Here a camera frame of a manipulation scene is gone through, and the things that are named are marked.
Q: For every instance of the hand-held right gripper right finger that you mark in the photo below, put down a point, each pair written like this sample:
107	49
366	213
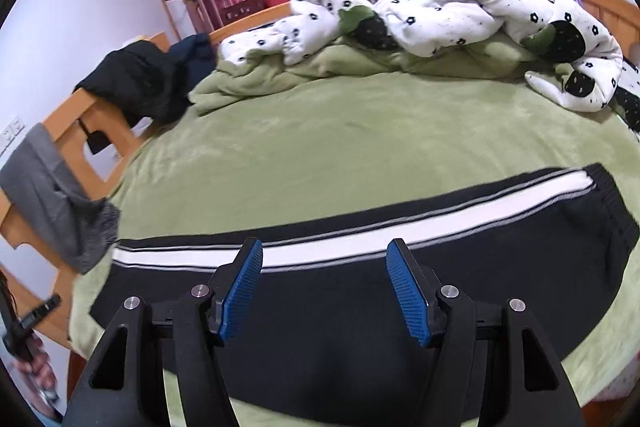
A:
407	297

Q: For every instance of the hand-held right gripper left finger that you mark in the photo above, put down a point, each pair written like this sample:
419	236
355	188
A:
242	292

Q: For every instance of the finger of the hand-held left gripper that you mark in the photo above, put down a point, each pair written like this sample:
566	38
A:
42	309

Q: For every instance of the black pants with white stripe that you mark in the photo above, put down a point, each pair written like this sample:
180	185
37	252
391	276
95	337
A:
325	347

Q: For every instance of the person's left hand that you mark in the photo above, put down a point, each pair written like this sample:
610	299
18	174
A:
32	374

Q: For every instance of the grey jeans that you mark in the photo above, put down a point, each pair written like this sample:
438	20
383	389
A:
45	202

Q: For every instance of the black jacket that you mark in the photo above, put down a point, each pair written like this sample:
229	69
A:
135	82

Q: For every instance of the navy garment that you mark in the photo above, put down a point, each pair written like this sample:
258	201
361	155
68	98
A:
195	52

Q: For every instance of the dark wooden chair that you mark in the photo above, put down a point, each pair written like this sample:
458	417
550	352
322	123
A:
242	9

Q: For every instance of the wooden coat rack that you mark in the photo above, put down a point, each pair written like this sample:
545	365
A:
172	17

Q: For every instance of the white flower-print quilt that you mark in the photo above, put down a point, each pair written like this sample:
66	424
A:
450	7

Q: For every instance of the white wall socket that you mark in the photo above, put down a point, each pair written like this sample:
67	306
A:
12	132

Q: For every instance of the wooden bed frame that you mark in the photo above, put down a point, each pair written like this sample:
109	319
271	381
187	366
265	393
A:
65	117

